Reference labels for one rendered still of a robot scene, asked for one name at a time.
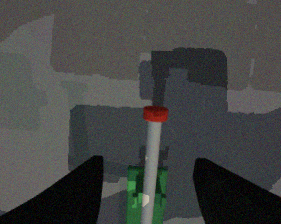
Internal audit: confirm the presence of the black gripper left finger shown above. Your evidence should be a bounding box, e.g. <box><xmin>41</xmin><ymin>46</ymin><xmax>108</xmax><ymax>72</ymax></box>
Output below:
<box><xmin>0</xmin><ymin>156</ymin><xmax>104</xmax><ymax>224</ymax></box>

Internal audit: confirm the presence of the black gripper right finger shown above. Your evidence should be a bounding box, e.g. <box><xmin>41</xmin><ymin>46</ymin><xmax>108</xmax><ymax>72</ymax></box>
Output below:
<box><xmin>192</xmin><ymin>157</ymin><xmax>281</xmax><ymax>224</ymax></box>

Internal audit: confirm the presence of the grey tapered pin with red cap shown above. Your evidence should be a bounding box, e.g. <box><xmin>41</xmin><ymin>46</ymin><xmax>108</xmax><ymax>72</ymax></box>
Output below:
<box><xmin>140</xmin><ymin>105</ymin><xmax>169</xmax><ymax>224</ymax></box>

